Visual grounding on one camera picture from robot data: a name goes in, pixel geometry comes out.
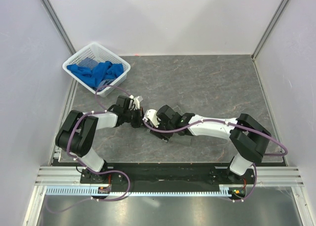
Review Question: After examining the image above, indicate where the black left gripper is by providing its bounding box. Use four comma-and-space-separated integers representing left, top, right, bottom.
123, 107, 151, 128

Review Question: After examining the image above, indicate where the grey green napkin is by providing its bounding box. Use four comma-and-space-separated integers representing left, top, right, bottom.
146, 129, 192, 146

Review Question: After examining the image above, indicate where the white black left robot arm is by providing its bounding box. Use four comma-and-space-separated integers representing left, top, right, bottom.
55, 95, 144, 183

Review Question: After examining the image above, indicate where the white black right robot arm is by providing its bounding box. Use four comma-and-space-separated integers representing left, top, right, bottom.
145, 105, 271, 184

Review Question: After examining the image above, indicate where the blue towel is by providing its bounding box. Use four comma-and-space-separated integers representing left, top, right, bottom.
67, 61, 124, 89

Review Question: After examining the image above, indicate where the white plastic basket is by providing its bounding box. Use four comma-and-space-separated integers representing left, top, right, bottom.
62, 42, 131, 97

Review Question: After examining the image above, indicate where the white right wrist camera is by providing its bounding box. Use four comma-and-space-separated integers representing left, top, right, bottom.
144, 109, 160, 127

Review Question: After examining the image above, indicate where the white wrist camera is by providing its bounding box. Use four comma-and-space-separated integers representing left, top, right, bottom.
144, 109, 160, 127
129, 95, 143, 110

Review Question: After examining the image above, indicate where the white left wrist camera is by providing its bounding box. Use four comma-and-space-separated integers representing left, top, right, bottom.
129, 95, 143, 110

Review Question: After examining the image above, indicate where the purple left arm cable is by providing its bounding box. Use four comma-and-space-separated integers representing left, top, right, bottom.
45, 84, 134, 213

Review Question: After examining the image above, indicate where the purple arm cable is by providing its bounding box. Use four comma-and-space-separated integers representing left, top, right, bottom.
143, 117, 289, 204
45, 84, 134, 213

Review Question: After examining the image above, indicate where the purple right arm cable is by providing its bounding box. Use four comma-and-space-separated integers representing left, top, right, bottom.
143, 117, 289, 204

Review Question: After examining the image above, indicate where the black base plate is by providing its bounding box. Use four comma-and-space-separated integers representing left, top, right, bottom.
80, 162, 255, 191

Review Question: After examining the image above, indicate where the grey slotted cable duct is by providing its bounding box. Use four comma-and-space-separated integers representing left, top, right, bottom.
45, 186, 232, 197

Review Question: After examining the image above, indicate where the aluminium frame post left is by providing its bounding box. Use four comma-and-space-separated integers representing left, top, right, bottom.
40, 0, 76, 55

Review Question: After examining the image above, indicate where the aluminium frame post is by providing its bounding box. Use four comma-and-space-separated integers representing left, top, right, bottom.
40, 0, 76, 55
251, 0, 296, 60

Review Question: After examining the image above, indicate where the aluminium frame post right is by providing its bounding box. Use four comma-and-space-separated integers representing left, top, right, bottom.
251, 0, 296, 60

